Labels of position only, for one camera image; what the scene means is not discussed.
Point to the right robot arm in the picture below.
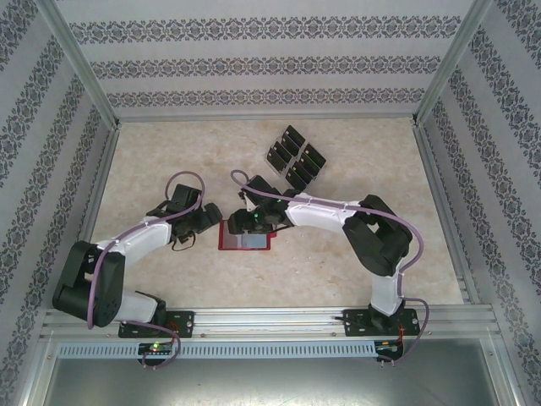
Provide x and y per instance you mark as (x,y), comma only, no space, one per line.
(321,213)

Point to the clear acrylic card stand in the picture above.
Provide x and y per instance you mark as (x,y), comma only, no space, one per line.
(310,182)

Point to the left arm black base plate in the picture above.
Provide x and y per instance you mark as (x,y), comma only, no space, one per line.
(186,322)

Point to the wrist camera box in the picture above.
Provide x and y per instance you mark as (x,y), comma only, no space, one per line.
(261,187)
(186,195)

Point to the red leather card holder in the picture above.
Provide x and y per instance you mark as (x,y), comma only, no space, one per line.
(255,242)

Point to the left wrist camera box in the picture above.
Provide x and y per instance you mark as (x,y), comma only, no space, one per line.
(186,195)

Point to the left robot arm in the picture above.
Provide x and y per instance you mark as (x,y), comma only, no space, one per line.
(139,239)

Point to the grey metal panel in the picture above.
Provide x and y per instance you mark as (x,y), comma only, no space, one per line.
(270,385)

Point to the aluminium side frame rail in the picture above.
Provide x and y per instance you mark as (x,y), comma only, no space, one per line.
(431,169)
(103,169)

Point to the aluminium frame post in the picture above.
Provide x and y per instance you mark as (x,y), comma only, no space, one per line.
(83,63)
(450,63)

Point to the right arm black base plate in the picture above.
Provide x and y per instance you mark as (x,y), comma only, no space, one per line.
(355,323)

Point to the aluminium mounting rail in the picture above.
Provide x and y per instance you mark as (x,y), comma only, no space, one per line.
(270,321)

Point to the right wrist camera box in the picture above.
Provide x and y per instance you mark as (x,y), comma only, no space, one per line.
(261,187)

